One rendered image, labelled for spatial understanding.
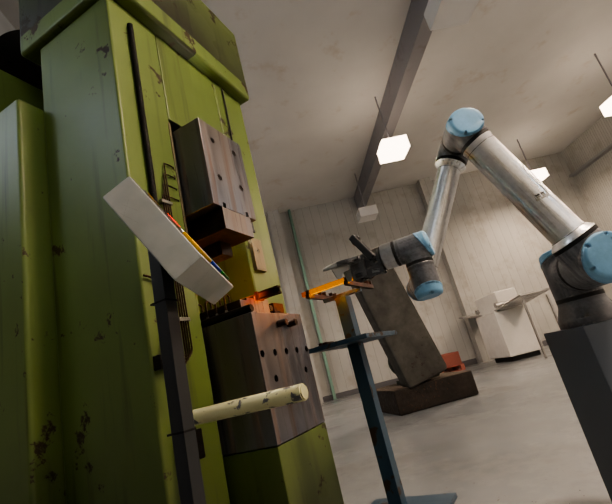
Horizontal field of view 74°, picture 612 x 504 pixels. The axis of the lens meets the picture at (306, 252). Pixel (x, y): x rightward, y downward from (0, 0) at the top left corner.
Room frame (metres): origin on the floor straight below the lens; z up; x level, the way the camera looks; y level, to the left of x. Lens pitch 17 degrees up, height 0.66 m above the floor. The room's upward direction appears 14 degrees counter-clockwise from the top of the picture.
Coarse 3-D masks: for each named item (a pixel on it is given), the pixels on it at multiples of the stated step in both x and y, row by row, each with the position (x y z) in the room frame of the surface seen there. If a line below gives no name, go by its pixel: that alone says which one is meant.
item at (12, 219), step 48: (0, 48) 1.53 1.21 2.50; (0, 96) 1.47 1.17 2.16; (0, 144) 1.36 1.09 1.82; (0, 192) 1.37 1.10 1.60; (48, 192) 1.41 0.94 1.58; (0, 240) 1.37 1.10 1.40; (48, 240) 1.40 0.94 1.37; (0, 288) 1.37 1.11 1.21; (48, 288) 1.39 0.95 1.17; (0, 336) 1.37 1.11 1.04; (48, 336) 1.38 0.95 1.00; (0, 384) 1.37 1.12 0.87; (48, 384) 1.38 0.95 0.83; (0, 432) 1.38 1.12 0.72; (48, 432) 1.37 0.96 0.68; (0, 480) 1.38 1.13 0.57; (48, 480) 1.36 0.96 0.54
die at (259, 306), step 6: (240, 300) 1.48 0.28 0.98; (246, 300) 1.51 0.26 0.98; (252, 300) 1.55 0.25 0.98; (264, 300) 1.63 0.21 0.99; (222, 306) 1.50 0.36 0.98; (228, 306) 1.49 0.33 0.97; (234, 306) 1.48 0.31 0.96; (240, 306) 1.47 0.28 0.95; (258, 306) 1.58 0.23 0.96; (264, 306) 1.62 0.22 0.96; (204, 312) 1.54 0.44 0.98; (210, 312) 1.53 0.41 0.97; (222, 312) 1.51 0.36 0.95; (264, 312) 1.61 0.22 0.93; (204, 318) 1.54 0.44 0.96
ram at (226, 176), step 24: (192, 120) 1.44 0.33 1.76; (192, 144) 1.45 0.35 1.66; (216, 144) 1.52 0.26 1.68; (192, 168) 1.45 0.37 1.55; (216, 168) 1.48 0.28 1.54; (240, 168) 1.66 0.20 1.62; (192, 192) 1.46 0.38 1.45; (216, 192) 1.46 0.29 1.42; (240, 192) 1.62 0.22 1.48; (192, 216) 1.50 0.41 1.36
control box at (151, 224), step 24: (120, 192) 0.85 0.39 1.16; (144, 192) 0.85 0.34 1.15; (120, 216) 0.85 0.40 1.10; (144, 216) 0.85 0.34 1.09; (168, 216) 0.89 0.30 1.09; (144, 240) 0.85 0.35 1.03; (168, 240) 0.85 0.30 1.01; (168, 264) 0.85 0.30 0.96; (192, 264) 0.85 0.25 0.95; (192, 288) 0.96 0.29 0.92; (216, 288) 1.09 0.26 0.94
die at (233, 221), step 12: (204, 216) 1.51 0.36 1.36; (216, 216) 1.49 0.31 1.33; (228, 216) 1.50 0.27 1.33; (240, 216) 1.58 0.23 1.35; (192, 228) 1.54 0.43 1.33; (204, 228) 1.51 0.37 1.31; (216, 228) 1.49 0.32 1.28; (228, 228) 1.49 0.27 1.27; (240, 228) 1.57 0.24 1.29; (204, 240) 1.55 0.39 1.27; (216, 240) 1.58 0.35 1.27; (228, 240) 1.61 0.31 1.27; (240, 240) 1.65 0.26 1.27
